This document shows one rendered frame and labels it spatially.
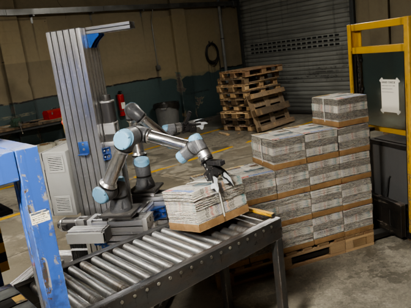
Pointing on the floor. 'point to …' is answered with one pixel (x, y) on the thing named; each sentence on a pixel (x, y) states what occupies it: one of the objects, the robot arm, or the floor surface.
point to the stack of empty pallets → (241, 121)
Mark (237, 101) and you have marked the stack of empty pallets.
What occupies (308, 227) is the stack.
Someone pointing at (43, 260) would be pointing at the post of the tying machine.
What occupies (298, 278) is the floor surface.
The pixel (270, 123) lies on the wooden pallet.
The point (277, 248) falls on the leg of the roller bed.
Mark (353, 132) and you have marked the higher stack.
